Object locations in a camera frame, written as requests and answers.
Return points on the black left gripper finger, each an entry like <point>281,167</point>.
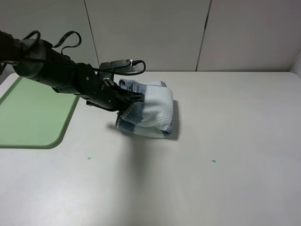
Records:
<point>127,95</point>
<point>122,104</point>

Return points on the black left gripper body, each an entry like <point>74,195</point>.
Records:
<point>104,94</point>

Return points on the blue white striped towel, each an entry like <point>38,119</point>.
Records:
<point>154,116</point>

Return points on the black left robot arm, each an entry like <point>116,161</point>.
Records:
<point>36,59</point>

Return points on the green plastic tray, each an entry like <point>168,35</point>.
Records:
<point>32,115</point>

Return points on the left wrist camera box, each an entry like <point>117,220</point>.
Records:
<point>119,66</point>

